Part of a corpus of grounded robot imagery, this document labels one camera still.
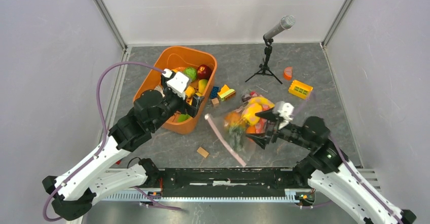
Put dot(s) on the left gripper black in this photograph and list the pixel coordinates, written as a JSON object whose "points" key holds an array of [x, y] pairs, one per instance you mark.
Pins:
{"points": [[191, 109]]}

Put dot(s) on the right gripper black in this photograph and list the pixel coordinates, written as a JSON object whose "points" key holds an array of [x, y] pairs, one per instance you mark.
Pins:
{"points": [[269, 115]]}

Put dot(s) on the yellow bell pepper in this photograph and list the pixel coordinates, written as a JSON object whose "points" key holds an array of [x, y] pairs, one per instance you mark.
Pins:
{"points": [[249, 113]]}

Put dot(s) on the yellow banana bunch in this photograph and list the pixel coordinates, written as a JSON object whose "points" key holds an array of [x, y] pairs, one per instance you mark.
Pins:
{"points": [[262, 101]]}

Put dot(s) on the clear zip top bag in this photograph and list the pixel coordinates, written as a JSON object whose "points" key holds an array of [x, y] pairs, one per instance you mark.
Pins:
{"points": [[217, 125]]}

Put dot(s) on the orange spiky fruit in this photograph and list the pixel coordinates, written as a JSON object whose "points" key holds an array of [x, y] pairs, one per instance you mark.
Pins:
{"points": [[234, 127]]}

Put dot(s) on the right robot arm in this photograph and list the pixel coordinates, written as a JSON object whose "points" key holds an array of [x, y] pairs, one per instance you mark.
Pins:
{"points": [[328, 170]]}

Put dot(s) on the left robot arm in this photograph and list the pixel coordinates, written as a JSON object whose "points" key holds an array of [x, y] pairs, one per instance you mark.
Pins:
{"points": [[75, 192]]}

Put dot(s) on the yellow lemon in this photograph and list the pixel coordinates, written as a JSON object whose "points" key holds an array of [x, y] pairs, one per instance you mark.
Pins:
{"points": [[190, 92]]}

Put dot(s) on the green star fruit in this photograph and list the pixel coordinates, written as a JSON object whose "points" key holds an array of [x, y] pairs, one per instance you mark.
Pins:
{"points": [[182, 118]]}

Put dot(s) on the green leafy vegetable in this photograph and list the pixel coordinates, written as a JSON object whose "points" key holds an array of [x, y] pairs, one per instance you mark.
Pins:
{"points": [[191, 72]]}

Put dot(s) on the yellow green mango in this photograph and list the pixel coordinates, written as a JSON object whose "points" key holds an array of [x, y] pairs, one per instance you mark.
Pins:
{"points": [[202, 84]]}

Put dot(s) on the red apple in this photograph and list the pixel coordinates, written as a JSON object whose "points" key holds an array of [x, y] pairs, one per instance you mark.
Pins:
{"points": [[204, 72]]}

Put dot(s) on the small wooden cube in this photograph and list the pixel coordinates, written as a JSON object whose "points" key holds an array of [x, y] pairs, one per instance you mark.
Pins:
{"points": [[215, 102]]}

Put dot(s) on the multicolour toy brick stack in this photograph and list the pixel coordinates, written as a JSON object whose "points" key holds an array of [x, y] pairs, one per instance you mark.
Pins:
{"points": [[222, 93]]}

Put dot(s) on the yellow toy brick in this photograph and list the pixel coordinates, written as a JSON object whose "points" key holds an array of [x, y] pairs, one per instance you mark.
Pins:
{"points": [[300, 89]]}

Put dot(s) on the black microphone tripod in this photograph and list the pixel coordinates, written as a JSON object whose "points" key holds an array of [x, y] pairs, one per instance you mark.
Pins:
{"points": [[264, 69]]}

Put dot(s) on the wooden block near bin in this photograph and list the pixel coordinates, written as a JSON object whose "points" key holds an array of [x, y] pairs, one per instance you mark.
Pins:
{"points": [[201, 151]]}

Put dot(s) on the grey microphone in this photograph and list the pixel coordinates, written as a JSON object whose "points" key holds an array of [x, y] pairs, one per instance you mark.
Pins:
{"points": [[285, 23]]}

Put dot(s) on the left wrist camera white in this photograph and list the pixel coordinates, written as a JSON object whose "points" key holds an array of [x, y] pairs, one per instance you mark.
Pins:
{"points": [[179, 82]]}

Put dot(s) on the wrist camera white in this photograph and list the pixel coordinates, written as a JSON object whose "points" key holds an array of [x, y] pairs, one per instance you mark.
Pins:
{"points": [[284, 112], [179, 82]]}

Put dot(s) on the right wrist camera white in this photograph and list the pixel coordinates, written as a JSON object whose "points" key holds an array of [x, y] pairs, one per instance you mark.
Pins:
{"points": [[284, 112]]}

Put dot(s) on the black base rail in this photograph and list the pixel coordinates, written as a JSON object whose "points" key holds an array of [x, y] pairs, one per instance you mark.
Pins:
{"points": [[223, 185]]}

